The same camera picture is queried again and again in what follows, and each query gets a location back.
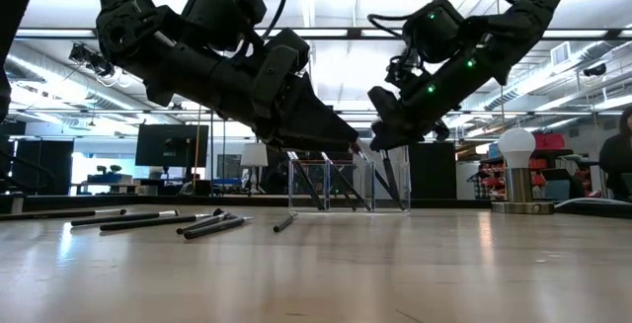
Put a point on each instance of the single black pen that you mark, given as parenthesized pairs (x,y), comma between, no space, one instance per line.
(285,223)

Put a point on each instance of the storage bin shelf cart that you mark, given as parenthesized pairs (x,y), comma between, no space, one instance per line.
(494,180)

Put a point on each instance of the black background monitor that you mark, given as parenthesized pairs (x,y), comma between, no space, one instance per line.
(173,145)

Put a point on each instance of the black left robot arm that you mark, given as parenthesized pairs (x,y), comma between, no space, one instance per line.
(163,61)

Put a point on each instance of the clear acrylic brush organizer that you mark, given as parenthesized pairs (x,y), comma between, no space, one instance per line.
(296,199)

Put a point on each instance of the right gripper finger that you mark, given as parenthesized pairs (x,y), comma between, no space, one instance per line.
(395,141)

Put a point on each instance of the brown-headed black makeup brush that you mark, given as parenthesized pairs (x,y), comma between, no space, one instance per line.
(202,223)

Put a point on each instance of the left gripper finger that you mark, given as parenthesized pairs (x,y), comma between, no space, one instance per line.
(316,120)
(316,145)

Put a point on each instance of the black cabinet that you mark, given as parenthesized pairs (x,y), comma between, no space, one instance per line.
(432,170)
(44,165)

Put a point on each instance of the white-shade floor lamp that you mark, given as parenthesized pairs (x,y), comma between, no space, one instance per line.
(254,155)

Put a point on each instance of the large fluffy makeup brush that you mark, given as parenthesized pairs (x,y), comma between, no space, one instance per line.
(392,180)

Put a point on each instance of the red bag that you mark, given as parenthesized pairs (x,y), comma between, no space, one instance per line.
(548,140)

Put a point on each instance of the fan-headed black makeup brush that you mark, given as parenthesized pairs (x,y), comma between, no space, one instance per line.
(377,177)

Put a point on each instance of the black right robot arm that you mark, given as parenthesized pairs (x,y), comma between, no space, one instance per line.
(494,41)

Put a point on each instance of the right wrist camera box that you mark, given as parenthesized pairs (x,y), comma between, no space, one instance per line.
(402,68)

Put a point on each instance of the person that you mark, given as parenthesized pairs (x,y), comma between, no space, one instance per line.
(617,160)

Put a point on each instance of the brass table lamp white bulb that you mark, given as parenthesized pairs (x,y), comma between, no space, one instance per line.
(517,185)

